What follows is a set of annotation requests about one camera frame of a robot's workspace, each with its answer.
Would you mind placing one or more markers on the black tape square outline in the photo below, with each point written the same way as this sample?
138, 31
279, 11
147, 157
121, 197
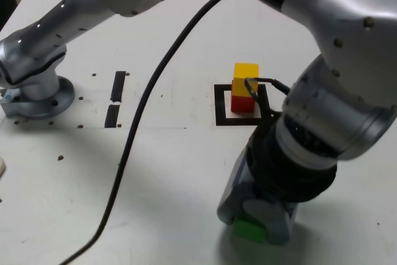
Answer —
218, 106

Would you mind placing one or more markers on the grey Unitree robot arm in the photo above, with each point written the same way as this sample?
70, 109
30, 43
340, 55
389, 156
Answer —
341, 29

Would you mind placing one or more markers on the black tape strip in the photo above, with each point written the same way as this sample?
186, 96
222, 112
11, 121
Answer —
111, 116

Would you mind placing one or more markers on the yellow cube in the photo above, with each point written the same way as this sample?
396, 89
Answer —
240, 75

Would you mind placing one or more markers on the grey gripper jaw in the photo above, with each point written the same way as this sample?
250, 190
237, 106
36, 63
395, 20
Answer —
280, 221

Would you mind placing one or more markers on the red cube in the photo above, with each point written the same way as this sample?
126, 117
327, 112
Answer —
242, 105

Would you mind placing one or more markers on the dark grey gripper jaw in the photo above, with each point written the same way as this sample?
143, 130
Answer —
232, 190

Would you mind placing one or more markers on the green cube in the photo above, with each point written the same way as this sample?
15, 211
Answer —
248, 229

